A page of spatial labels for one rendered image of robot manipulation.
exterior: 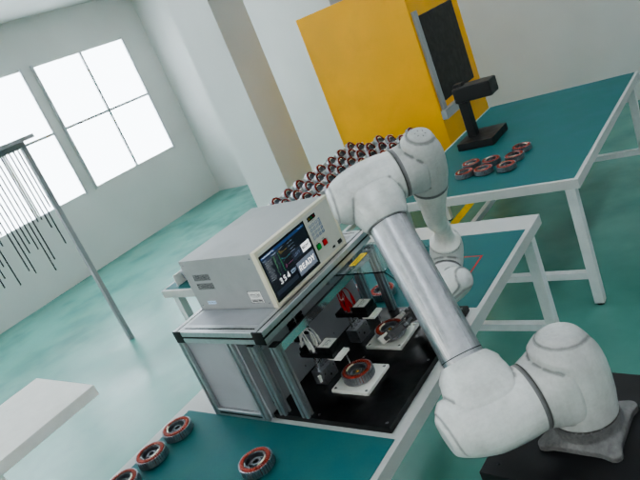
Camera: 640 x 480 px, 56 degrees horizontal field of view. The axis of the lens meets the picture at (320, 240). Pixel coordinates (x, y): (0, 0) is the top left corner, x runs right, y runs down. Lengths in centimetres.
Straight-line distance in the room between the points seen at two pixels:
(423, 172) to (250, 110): 443
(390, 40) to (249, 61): 137
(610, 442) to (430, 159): 75
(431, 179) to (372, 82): 411
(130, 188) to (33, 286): 197
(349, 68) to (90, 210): 454
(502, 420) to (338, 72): 474
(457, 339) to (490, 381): 12
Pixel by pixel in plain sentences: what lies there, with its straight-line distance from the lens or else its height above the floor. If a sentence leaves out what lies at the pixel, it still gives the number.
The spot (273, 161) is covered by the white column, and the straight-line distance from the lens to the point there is 593.
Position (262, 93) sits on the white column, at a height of 146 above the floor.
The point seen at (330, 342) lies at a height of 92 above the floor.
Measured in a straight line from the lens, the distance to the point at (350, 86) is 577.
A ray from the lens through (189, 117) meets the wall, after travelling 1005.
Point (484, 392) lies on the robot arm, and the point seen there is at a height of 106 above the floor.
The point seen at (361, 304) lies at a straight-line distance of 221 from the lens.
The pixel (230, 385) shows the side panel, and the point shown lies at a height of 88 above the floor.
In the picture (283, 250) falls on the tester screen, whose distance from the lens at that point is 199.
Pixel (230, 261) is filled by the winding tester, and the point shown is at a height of 130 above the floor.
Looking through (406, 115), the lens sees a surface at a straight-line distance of 559.
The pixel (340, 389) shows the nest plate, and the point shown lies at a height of 78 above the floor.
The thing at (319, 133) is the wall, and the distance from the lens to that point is 853.
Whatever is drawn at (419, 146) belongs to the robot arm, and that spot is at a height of 152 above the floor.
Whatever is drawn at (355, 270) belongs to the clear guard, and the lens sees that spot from 213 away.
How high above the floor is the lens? 188
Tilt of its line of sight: 19 degrees down
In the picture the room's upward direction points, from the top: 23 degrees counter-clockwise
